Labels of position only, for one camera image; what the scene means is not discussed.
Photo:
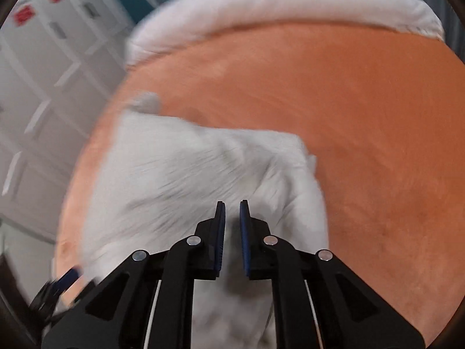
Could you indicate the pale pink rolled duvet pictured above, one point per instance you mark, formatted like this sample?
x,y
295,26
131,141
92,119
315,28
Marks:
x,y
177,23

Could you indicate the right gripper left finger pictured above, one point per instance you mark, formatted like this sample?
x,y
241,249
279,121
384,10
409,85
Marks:
x,y
146,302

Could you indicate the orange plush bed blanket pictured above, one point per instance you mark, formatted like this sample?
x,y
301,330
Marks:
x,y
382,111

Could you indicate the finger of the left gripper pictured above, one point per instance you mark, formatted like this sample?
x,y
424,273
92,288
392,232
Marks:
x,y
47,298

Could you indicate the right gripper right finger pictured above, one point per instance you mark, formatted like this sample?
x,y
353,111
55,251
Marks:
x,y
318,301

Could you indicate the white panelled wardrobe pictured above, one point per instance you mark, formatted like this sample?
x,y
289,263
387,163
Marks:
x,y
61,60

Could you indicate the white padded jacket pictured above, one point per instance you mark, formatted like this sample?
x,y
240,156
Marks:
x,y
163,175

